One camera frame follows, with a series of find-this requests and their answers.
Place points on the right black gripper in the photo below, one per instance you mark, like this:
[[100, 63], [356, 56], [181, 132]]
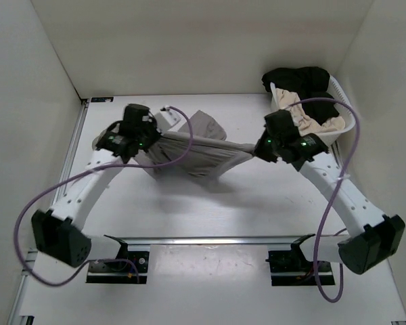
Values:
[[258, 151]]

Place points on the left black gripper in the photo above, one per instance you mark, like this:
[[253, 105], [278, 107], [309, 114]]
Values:
[[152, 125]]

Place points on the grey trousers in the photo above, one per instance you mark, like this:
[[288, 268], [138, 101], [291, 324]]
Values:
[[198, 149]]

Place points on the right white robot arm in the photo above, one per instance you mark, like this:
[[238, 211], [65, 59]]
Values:
[[372, 235]]

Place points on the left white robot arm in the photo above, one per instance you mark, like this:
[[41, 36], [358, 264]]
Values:
[[59, 230]]

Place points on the beige trousers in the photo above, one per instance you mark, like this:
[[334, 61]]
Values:
[[305, 123]]

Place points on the black trousers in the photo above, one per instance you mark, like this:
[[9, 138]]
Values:
[[307, 82]]

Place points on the black label sticker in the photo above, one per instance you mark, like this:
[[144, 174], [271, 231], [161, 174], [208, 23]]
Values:
[[101, 99]]

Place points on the white laundry basket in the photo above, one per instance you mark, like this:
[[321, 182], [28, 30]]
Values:
[[327, 138]]

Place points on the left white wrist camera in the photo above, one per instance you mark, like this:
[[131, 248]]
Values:
[[166, 119]]

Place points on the right aluminium rail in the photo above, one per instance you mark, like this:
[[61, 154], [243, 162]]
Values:
[[334, 148]]

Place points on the aluminium rail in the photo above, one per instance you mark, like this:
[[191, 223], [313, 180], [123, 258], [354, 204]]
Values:
[[213, 241], [334, 148], [76, 134]]

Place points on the left aluminium rail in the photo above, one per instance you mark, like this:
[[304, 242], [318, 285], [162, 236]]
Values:
[[76, 134]]

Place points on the front aluminium rail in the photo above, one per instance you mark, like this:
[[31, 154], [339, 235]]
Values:
[[213, 241]]

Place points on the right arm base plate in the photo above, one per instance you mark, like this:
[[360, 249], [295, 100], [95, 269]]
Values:
[[287, 269]]

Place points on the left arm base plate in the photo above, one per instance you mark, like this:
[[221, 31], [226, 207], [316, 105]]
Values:
[[120, 272]]

